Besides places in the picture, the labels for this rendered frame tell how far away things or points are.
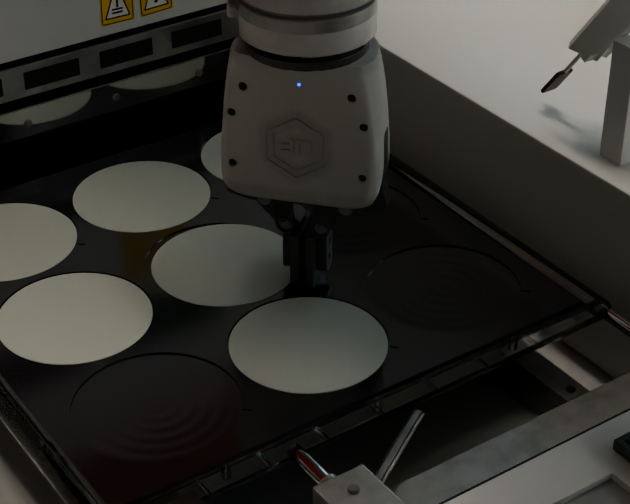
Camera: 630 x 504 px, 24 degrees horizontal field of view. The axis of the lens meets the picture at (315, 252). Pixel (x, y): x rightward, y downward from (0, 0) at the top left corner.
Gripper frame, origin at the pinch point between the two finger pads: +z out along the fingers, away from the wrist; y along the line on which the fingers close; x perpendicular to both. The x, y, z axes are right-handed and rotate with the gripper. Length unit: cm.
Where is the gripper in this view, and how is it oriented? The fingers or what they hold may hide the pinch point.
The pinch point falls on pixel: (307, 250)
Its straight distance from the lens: 96.1
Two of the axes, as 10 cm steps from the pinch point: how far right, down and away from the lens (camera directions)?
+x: 2.4, -5.4, 8.1
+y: 9.7, 1.3, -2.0
